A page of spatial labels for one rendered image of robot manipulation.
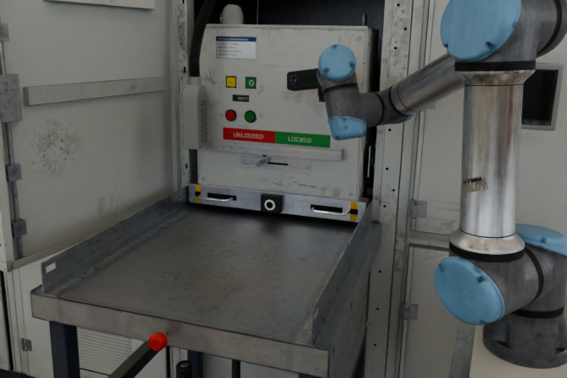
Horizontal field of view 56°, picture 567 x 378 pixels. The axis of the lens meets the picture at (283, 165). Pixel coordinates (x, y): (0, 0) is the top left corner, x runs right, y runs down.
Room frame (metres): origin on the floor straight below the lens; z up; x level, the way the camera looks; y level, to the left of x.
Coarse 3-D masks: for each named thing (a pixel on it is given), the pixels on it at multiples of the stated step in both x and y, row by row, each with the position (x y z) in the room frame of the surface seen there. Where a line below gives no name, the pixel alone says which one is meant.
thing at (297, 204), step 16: (192, 192) 1.56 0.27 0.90; (208, 192) 1.54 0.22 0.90; (224, 192) 1.53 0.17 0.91; (240, 192) 1.51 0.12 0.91; (256, 192) 1.50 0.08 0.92; (272, 192) 1.48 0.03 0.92; (256, 208) 1.50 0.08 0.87; (288, 208) 1.47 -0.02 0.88; (304, 208) 1.45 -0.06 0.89; (320, 208) 1.44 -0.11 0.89; (336, 208) 1.43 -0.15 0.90; (352, 208) 1.41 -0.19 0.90
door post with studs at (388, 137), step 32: (384, 32) 1.47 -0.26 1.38; (384, 64) 1.47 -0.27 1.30; (384, 128) 1.46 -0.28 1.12; (384, 160) 1.46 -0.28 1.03; (384, 192) 1.45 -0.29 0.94; (384, 224) 1.45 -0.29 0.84; (384, 256) 1.45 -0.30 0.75; (384, 288) 1.45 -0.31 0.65; (384, 320) 1.45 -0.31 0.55; (384, 352) 1.45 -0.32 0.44
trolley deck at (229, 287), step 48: (192, 240) 1.29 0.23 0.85; (240, 240) 1.30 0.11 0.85; (288, 240) 1.31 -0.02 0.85; (336, 240) 1.31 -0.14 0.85; (96, 288) 1.01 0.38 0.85; (144, 288) 1.02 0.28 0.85; (192, 288) 1.02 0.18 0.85; (240, 288) 1.03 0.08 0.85; (288, 288) 1.03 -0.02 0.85; (144, 336) 0.91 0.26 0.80; (192, 336) 0.88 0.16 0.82; (240, 336) 0.85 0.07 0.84; (288, 336) 0.85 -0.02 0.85; (336, 336) 0.85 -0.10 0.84
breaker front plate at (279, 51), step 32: (224, 32) 1.54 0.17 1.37; (256, 32) 1.51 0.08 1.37; (288, 32) 1.48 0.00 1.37; (320, 32) 1.46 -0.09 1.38; (352, 32) 1.43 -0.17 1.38; (224, 64) 1.54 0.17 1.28; (256, 64) 1.51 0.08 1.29; (288, 64) 1.48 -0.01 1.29; (224, 96) 1.54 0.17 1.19; (256, 96) 1.51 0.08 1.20; (288, 96) 1.48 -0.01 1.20; (256, 128) 1.51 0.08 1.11; (288, 128) 1.48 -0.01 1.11; (320, 128) 1.46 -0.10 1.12; (224, 160) 1.54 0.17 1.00; (256, 160) 1.51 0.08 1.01; (320, 160) 1.45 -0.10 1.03; (352, 160) 1.43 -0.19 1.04; (288, 192) 1.48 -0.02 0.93; (320, 192) 1.45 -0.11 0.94; (352, 192) 1.43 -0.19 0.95
